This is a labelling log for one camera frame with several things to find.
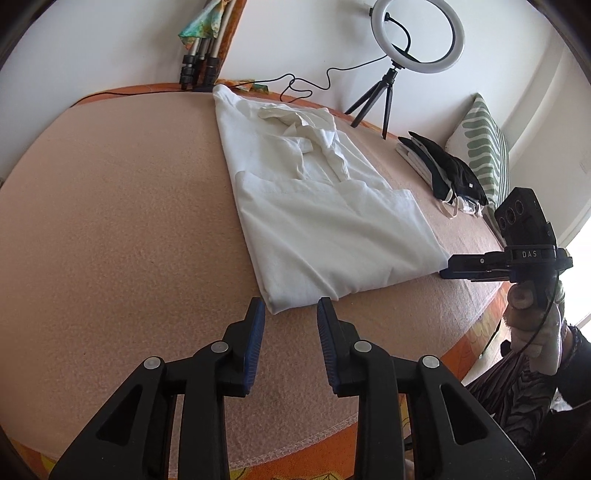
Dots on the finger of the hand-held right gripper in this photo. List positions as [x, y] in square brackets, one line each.
[466, 266]

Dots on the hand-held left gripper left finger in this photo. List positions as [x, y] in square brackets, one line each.
[254, 344]

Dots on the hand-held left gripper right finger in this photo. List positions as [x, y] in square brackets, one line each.
[325, 346]

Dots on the white t-shirt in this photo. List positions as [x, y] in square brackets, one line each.
[323, 221]

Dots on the person's right forearm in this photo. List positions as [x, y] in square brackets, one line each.
[577, 374]

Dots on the folded black clothes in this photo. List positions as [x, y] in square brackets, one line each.
[448, 161]

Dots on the person's right hand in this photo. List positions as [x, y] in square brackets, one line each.
[519, 297]

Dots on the green striped pillow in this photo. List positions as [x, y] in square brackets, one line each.
[480, 138]

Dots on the folded white garment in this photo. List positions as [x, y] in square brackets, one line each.
[413, 159]

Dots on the grey patterned trousers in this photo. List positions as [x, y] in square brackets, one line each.
[508, 397]

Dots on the small black tripod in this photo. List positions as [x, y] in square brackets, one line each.
[387, 106]

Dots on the beige blanket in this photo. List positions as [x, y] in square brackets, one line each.
[115, 207]

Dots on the small green patterned cloth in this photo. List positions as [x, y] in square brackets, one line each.
[251, 86]

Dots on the folded silver tripod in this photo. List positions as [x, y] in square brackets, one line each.
[203, 50]

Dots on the folded tripod with colourful cloth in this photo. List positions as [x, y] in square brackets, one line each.
[203, 23]

